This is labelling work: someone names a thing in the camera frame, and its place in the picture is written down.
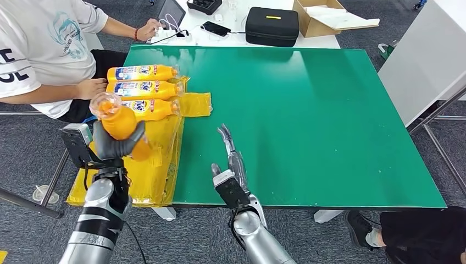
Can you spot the person's left hand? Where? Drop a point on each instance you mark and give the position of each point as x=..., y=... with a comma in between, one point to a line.
x=147, y=30

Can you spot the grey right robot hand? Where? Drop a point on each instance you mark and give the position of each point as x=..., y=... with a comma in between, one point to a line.
x=236, y=164

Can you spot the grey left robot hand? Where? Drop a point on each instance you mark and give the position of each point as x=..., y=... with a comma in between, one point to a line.
x=109, y=149

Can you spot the person's right hand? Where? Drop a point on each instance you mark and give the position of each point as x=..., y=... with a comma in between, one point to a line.
x=91, y=89

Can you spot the orange detergent bottle clear cap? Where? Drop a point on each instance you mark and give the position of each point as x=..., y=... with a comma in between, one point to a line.
x=160, y=108
x=164, y=90
x=120, y=120
x=164, y=73

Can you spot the person's left forearm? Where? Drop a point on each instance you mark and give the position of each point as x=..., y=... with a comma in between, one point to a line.
x=120, y=28

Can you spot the person's right forearm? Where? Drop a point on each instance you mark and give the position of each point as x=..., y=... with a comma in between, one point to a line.
x=40, y=94

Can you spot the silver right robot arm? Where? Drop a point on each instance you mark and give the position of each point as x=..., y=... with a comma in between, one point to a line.
x=258, y=237

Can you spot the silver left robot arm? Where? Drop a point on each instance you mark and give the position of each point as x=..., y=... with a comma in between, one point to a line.
x=98, y=226

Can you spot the white power strip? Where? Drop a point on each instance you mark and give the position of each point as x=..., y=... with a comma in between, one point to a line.
x=167, y=36

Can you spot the dark tablet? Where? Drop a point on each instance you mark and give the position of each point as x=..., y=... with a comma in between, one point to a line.
x=173, y=11

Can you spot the black compartment tray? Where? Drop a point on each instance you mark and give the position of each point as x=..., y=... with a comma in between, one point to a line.
x=204, y=5

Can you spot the person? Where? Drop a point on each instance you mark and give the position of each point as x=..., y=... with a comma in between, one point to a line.
x=43, y=43
x=418, y=233

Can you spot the black smartphone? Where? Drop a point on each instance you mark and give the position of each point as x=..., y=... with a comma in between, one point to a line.
x=216, y=28

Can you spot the white table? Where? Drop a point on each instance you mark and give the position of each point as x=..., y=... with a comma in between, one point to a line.
x=216, y=42

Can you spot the clear plastic lid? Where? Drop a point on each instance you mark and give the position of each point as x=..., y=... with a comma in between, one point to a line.
x=44, y=196

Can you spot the white table foot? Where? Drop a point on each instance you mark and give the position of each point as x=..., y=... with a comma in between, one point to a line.
x=164, y=214
x=328, y=216

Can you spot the black zip carrying case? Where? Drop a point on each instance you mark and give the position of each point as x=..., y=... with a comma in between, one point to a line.
x=272, y=29

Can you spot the small yellow object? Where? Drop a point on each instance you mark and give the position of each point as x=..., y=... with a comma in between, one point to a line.
x=2, y=258

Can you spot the brown cardboard box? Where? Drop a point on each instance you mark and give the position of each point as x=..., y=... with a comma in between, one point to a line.
x=312, y=29

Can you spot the white sheet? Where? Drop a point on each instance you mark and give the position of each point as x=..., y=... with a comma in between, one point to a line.
x=342, y=18

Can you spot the green and white object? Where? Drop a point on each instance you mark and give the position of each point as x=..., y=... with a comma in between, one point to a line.
x=386, y=51

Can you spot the white cabinet panel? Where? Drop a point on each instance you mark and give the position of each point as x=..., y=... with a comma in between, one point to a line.
x=420, y=54

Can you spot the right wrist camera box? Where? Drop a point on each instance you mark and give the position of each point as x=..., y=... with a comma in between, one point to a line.
x=231, y=189

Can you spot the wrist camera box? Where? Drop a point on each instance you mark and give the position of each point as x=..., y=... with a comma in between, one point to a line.
x=76, y=145
x=231, y=189

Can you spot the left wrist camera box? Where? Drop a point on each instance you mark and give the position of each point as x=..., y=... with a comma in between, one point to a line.
x=76, y=145

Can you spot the grey metal tube frame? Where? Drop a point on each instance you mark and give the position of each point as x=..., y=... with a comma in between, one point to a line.
x=438, y=109
x=54, y=178

